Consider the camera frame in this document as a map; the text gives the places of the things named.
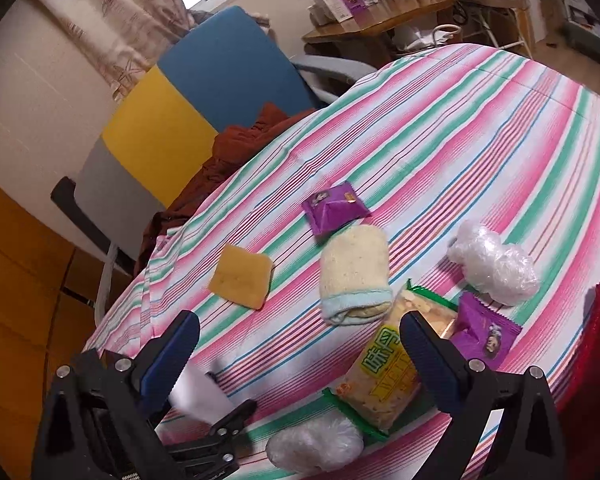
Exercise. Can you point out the cream towel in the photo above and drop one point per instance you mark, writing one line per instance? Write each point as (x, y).
(354, 273)

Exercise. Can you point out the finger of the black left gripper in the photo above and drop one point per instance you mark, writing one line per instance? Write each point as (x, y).
(220, 436)
(209, 467)

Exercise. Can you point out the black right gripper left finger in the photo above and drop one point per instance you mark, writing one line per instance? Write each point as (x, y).
(99, 388)

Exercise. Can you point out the tricolour headboard cushion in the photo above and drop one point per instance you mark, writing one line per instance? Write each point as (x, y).
(220, 74)

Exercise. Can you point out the rust red blanket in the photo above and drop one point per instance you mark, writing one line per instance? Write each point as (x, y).
(231, 150)

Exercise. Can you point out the beige patterned curtain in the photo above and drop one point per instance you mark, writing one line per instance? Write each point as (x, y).
(122, 39)

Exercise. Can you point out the clear plastic bag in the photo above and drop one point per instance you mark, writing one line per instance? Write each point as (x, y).
(504, 272)

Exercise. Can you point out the yellow green snack bag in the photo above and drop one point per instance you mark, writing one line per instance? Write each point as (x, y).
(383, 380)

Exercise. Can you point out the grey chair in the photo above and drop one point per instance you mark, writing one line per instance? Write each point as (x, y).
(316, 69)

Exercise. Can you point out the striped pink green bedsheet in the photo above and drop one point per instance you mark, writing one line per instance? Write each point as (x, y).
(453, 134)

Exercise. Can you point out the red fabric at right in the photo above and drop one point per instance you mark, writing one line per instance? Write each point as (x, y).
(579, 414)

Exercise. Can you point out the purple snack packet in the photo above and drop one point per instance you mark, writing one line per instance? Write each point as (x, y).
(481, 333)
(329, 210)

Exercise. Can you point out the wooden desk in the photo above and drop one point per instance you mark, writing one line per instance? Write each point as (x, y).
(366, 36)

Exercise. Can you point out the white carton on desk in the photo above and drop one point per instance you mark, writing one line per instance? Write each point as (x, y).
(335, 10)

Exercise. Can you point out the yellow sponge pad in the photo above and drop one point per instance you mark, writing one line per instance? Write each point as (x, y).
(242, 277)

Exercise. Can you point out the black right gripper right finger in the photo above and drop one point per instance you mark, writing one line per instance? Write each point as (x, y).
(528, 443)

